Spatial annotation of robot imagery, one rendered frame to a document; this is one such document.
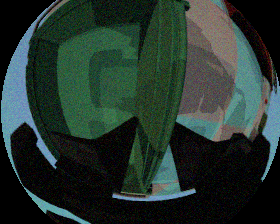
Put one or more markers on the red plastic tray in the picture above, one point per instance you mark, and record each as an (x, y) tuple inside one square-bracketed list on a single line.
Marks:
[(254, 39)]

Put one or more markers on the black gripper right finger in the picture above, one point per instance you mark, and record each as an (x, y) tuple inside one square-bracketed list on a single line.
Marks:
[(195, 156)]

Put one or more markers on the grey cylinder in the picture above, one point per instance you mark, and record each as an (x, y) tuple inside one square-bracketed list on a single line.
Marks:
[(253, 134)]

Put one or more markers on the green rectangular block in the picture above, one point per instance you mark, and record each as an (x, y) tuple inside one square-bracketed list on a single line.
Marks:
[(262, 123)]

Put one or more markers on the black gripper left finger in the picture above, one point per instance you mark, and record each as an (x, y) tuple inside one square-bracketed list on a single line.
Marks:
[(109, 154)]

